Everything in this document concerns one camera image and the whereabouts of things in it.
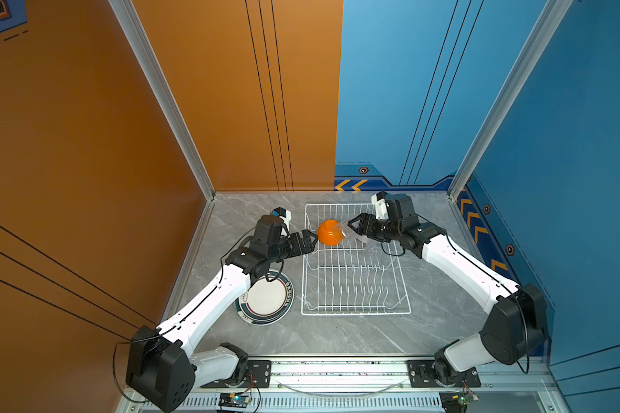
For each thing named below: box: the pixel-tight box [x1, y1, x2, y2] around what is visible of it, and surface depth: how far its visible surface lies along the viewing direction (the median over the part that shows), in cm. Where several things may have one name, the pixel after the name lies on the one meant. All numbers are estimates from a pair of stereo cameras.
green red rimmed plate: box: [234, 271, 295, 327], surface depth 86 cm
